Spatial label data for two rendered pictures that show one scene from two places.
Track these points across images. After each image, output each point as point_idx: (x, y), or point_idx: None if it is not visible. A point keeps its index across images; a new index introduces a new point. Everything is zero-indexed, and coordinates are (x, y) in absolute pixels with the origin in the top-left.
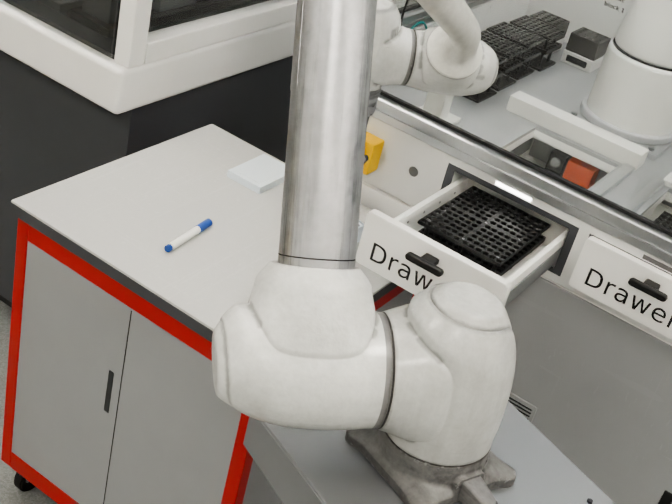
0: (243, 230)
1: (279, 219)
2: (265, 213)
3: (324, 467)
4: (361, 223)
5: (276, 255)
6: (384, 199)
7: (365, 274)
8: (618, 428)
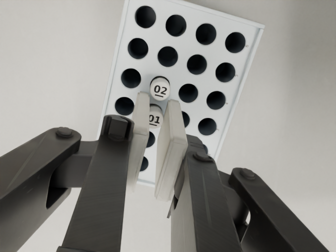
0: (39, 227)
1: (45, 127)
2: (6, 135)
3: None
4: (244, 23)
5: (146, 239)
6: None
7: (322, 144)
8: None
